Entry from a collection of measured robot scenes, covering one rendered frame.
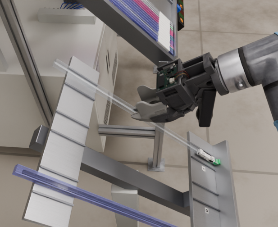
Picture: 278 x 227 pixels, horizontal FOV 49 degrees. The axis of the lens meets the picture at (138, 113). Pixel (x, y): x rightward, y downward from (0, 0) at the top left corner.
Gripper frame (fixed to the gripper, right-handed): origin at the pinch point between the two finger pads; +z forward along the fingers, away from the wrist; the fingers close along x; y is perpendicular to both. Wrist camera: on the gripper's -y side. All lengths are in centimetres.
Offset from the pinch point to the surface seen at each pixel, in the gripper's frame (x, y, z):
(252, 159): -45, -110, 0
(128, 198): 13.9, -11.0, 8.9
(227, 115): -75, -105, 8
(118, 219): 13.9, -21.5, 19.2
